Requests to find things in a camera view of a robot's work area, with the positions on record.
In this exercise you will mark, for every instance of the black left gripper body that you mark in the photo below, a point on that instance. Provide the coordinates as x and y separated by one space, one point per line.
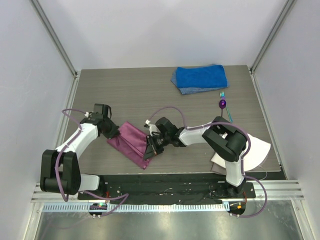
111 129

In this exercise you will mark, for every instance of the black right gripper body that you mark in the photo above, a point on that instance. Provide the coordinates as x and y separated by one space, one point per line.
153 144

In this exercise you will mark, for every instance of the magenta satin napkin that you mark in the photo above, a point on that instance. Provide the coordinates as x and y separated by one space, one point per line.
132 143

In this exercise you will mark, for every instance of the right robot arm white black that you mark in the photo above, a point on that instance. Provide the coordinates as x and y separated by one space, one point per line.
227 141

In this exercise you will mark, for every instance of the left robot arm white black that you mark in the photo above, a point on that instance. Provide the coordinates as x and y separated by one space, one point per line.
60 171

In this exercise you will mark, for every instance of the blue striped cloth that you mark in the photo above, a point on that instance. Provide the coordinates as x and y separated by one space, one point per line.
191 90

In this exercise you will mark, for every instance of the iridescent purple spoon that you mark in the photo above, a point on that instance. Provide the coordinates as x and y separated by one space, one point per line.
222 105

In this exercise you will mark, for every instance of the iridescent fork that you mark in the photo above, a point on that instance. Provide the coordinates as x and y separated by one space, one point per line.
222 96

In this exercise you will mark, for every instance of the blue terry towel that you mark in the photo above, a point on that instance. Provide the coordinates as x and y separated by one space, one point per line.
212 76

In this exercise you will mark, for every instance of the white folded cloth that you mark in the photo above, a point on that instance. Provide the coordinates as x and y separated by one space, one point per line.
257 154

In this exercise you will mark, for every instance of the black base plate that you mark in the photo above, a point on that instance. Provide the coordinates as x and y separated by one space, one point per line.
171 189

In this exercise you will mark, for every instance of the white slotted cable duct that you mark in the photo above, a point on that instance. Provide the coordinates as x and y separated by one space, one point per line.
99 207

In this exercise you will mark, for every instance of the aluminium front rail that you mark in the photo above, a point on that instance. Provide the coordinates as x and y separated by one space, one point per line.
275 189

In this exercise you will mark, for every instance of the aluminium frame post left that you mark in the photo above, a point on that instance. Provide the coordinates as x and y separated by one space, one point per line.
53 35

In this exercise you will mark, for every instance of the aluminium frame post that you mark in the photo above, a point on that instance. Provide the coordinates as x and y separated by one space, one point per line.
53 35
276 27

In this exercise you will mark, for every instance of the aluminium frame post right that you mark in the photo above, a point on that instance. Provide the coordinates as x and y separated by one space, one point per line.
276 27

